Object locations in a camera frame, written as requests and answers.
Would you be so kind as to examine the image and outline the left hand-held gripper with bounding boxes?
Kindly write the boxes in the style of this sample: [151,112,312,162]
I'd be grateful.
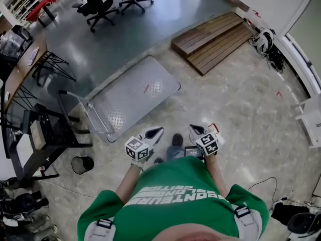
[124,126,165,162]

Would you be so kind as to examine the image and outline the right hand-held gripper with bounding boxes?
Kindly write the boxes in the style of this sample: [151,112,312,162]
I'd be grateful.
[188,124,219,157]

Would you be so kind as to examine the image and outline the clear water jug red handle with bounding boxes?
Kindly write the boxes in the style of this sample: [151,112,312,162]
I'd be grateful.
[207,123,226,148]

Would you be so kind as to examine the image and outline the metal platform cart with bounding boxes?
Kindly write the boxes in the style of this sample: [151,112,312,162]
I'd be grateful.
[56,55,182,143]

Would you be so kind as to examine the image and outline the person's right forearm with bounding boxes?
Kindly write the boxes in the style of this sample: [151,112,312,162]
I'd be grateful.
[205,154,229,198]

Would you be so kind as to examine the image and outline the person's left forearm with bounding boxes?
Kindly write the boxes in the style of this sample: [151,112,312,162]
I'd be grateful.
[115,163,144,206]

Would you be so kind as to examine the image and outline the black screen device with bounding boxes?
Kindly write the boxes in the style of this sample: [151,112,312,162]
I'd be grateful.
[184,146,203,158]

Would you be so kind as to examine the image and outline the person's black right shoe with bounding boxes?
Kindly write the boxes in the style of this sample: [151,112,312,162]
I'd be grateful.
[172,133,184,147]

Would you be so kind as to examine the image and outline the person's right leg in jeans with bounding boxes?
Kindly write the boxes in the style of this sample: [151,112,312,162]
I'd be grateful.
[166,145,186,162]

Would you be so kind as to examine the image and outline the black mesh wastebasket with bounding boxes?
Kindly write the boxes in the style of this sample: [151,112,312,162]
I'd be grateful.
[71,156,95,175]

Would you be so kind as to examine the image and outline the person's green shirt torso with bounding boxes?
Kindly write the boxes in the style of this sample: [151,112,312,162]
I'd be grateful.
[77,156,270,241]

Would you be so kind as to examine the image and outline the black low table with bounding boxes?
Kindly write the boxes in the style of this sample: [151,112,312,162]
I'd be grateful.
[0,103,94,182]

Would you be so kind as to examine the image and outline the open cardboard box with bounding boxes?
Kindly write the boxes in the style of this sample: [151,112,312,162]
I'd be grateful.
[29,120,48,151]

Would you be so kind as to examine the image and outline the wooden step platform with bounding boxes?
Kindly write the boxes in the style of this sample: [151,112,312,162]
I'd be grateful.
[171,11,257,76]

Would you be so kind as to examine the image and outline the white stool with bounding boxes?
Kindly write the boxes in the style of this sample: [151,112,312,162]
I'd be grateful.
[291,93,321,149]

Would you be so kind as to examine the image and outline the black bag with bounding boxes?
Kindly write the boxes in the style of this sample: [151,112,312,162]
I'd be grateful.
[271,201,311,227]

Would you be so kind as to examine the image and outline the white flat board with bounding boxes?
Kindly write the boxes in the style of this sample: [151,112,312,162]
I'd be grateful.
[14,133,34,170]

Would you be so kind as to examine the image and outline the white helmet device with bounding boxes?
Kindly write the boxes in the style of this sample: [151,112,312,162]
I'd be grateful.
[251,28,276,54]

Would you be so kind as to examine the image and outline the black cap shaped headset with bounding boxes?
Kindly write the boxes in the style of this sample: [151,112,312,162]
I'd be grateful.
[286,212,321,236]

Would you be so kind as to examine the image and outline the black and white headset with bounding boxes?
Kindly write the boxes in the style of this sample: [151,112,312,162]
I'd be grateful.
[0,190,50,222]

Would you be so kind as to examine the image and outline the wooden desk black legs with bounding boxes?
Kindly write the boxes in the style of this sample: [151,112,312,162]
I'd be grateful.
[0,30,77,125]

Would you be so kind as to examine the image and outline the white notebook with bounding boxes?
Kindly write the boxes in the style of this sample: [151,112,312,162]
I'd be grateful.
[27,46,40,66]

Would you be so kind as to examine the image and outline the black desktop machine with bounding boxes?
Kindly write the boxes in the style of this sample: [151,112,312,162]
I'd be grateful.
[11,25,34,44]

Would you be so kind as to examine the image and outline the red topped table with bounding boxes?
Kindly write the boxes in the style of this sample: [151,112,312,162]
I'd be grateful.
[26,0,58,28]

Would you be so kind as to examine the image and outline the thin black floor cable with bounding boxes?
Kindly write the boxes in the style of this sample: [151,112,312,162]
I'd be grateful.
[247,176,279,203]

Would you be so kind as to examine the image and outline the grey right shoulder strap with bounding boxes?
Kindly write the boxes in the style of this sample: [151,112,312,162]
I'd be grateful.
[232,204,263,241]

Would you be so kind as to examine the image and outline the grey shoulder strap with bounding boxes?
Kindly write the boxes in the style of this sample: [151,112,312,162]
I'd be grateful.
[84,217,116,241]
[232,204,263,241]

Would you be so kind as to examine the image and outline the grey left shoulder strap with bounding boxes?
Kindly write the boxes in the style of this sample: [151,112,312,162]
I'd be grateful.
[84,217,116,241]

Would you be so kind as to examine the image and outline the bundle of black cables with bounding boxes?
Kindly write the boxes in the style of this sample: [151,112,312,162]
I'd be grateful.
[265,45,287,74]

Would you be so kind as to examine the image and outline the white door frame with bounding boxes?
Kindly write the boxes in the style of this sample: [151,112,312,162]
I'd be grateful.
[275,0,321,96]

